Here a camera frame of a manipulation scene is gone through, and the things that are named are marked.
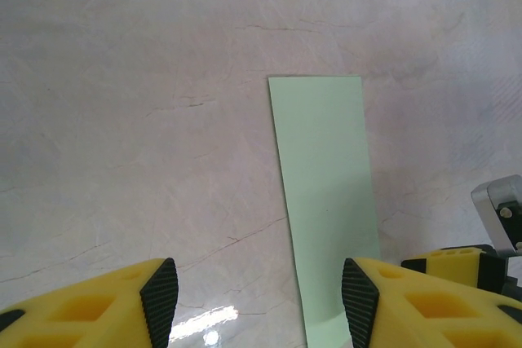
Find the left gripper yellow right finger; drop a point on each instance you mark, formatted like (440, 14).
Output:
(428, 315)

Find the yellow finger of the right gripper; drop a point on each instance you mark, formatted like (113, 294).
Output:
(444, 264)

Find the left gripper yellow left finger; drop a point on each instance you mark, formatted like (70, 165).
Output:
(89, 311)

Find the light green paper sheet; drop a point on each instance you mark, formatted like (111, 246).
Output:
(326, 160)

